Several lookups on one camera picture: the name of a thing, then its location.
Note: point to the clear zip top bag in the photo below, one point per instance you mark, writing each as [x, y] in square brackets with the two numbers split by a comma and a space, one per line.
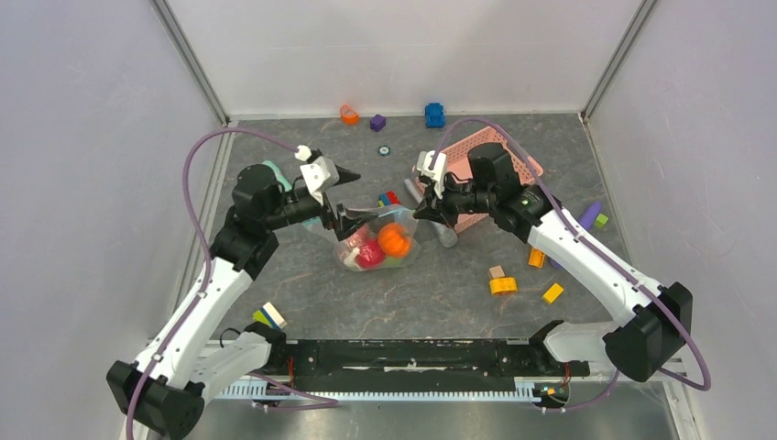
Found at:
[386, 215]

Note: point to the white toy mushroom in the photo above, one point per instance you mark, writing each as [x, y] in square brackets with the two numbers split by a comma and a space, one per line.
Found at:
[350, 259]

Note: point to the blue toy car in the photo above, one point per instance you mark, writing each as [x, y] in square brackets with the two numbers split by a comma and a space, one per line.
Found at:
[434, 115]

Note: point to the purple toy cube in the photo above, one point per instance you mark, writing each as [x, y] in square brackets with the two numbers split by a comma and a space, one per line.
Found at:
[377, 123]

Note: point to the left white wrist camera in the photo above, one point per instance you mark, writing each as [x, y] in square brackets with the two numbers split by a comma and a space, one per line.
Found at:
[319, 173]

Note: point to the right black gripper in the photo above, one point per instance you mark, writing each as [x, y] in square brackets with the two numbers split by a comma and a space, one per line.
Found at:
[437, 209]

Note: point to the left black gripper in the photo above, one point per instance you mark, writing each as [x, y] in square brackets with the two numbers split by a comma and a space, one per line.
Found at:
[347, 220]

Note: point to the yellow toy brick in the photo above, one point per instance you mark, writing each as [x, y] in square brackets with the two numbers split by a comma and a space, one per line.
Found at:
[503, 286]

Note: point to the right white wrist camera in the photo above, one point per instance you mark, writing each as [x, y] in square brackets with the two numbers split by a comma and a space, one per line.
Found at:
[431, 168]

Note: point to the orange toy pumpkin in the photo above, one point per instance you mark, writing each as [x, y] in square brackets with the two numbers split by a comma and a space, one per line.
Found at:
[394, 240]

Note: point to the green toy cabbage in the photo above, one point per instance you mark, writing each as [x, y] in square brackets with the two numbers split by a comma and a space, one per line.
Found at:
[393, 263]

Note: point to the mint green toy microphone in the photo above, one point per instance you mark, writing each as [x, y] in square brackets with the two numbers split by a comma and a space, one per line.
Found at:
[279, 176]

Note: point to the white blue green block stack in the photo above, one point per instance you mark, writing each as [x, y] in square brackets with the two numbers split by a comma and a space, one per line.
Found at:
[270, 316]

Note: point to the small green cube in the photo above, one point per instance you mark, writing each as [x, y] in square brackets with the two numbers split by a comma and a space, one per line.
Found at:
[601, 220]

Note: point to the red toy apple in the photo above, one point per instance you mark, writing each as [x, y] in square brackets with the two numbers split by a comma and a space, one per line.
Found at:
[371, 255]

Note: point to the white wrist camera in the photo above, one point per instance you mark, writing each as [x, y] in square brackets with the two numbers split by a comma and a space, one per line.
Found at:
[319, 173]
[431, 168]

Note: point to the small yellow block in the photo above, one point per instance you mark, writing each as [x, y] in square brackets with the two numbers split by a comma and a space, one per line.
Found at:
[553, 293]

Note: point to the pink toy peach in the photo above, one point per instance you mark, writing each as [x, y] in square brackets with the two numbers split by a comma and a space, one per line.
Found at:
[359, 237]

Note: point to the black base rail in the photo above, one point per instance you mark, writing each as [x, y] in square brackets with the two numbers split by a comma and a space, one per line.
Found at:
[413, 365]

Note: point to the small wooden cube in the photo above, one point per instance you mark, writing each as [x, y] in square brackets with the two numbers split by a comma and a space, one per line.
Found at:
[496, 272]

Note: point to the purple toy microphone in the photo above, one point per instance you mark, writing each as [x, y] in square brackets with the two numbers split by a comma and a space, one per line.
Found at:
[587, 219]

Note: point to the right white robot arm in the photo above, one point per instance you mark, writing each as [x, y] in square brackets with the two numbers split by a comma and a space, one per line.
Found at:
[652, 321]

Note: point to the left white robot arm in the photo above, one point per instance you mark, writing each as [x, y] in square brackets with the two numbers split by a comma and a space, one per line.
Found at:
[167, 386]

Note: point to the multicolour toy brick block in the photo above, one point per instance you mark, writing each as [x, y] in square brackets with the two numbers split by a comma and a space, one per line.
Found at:
[387, 199]

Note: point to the pink plastic basket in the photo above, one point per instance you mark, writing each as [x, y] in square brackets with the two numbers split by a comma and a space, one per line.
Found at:
[458, 163]

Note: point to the orange toy brick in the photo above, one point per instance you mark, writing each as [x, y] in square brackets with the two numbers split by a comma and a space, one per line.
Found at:
[536, 258]

